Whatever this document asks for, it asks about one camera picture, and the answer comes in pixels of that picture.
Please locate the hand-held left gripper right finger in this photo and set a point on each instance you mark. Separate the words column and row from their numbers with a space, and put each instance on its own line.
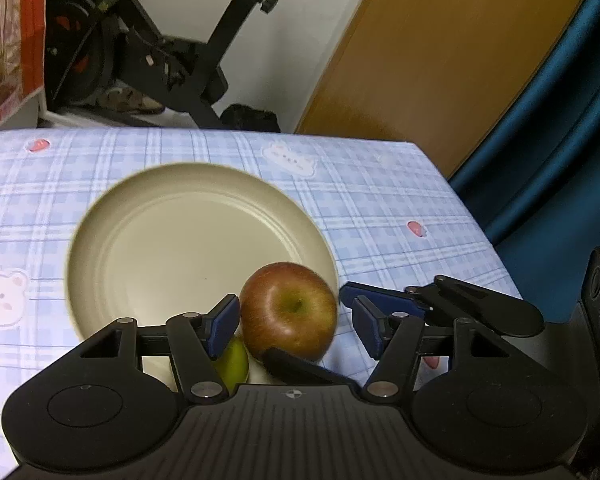
column 367, row 327

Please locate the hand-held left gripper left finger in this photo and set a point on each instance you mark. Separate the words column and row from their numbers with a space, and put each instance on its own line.
column 222, row 325

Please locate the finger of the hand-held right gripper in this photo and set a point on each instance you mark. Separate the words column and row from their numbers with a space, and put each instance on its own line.
column 480, row 302
column 295, row 367

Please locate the red apple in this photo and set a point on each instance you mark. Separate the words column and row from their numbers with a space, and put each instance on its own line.
column 285, row 310

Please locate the beige round plate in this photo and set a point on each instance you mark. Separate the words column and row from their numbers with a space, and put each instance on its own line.
column 180, row 240

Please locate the green apple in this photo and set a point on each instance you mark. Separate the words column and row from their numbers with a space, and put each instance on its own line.
column 235, row 366

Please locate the blue plaid tablecloth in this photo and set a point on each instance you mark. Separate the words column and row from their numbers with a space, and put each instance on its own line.
column 380, row 195

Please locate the blue curtain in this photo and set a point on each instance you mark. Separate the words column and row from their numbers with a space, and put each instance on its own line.
column 555, row 135

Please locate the black bag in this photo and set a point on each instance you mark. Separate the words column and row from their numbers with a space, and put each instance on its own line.
column 252, row 119

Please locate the camouflage sandal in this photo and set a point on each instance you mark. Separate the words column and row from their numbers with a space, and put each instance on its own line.
column 135, row 101

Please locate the wooden door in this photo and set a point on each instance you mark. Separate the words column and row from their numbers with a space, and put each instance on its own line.
column 430, row 60

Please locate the black exercise bike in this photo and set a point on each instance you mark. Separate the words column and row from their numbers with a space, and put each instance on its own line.
column 180, row 65

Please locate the printed plant backdrop cloth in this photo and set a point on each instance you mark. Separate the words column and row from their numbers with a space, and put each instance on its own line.
column 5, row 35

